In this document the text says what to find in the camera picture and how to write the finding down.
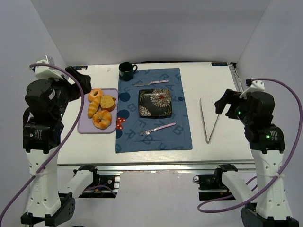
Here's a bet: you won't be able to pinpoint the twisted ring bread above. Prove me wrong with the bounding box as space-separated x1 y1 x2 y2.
92 110 112 130

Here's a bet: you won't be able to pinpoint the metal tongs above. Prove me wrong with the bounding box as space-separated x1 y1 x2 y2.
199 98 220 144

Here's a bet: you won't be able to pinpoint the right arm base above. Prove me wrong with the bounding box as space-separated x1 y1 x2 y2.
193 164 256 201

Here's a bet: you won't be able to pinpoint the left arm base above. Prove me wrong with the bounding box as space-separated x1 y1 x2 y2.
59 165 117 199

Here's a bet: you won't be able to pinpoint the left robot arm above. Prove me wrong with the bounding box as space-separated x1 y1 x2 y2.
21 62 91 227

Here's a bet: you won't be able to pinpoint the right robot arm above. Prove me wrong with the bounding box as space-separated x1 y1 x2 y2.
215 89 299 227

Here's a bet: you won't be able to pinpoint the striped bread roll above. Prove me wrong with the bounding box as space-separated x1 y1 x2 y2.
87 96 100 118

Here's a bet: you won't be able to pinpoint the brown bread slice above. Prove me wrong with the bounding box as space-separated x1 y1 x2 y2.
100 95 116 112

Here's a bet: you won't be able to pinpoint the lavender plastic tray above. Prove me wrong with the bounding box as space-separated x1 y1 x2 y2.
77 88 119 135

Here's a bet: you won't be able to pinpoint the dark green mug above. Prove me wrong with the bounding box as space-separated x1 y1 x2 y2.
119 62 138 81

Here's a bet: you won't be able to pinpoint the black floral square plate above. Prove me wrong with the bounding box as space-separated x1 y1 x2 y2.
138 89 172 118

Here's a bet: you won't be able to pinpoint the blue letter placemat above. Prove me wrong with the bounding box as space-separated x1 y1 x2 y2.
115 68 193 153

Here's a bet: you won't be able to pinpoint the sugared ring donut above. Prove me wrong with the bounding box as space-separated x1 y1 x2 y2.
88 88 103 102

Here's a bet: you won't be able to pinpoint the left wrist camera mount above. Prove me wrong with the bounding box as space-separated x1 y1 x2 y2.
33 55 63 79

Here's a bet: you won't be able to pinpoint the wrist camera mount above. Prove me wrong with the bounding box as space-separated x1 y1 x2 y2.
240 79 265 99
33 55 63 79

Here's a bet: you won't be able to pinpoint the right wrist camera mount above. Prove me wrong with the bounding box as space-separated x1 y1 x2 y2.
240 79 265 99

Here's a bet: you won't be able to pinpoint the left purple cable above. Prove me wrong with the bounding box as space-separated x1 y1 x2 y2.
0 62 85 227

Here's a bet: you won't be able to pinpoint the purple cable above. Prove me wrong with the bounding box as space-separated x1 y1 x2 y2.
0 62 85 227
197 78 303 212

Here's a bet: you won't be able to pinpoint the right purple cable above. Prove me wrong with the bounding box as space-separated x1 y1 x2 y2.
197 78 303 212

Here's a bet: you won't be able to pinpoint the pink handled knife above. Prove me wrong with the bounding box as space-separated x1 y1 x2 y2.
133 80 168 86

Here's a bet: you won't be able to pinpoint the pink handled fork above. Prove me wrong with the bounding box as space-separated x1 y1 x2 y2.
139 122 176 136

